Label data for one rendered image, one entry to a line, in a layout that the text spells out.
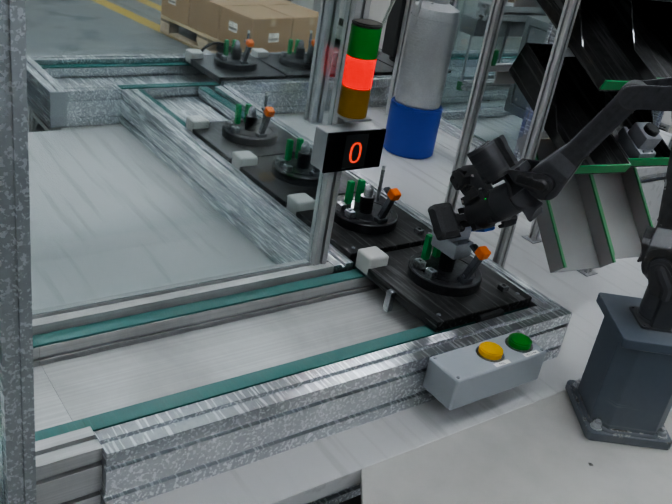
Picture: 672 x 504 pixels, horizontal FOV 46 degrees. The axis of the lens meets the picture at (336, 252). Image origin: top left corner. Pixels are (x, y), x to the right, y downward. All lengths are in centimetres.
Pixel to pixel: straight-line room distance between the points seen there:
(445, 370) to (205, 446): 40
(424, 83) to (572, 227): 83
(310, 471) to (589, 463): 45
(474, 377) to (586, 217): 55
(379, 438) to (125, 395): 39
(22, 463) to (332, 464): 46
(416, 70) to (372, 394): 128
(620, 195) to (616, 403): 58
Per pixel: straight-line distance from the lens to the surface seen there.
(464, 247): 146
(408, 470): 123
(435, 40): 232
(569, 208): 168
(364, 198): 165
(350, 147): 135
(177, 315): 132
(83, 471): 107
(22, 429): 93
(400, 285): 146
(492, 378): 133
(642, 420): 142
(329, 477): 119
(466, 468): 127
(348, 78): 133
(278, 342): 134
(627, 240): 179
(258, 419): 114
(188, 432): 109
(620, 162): 164
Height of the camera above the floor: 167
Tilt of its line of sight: 27 degrees down
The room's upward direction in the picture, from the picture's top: 10 degrees clockwise
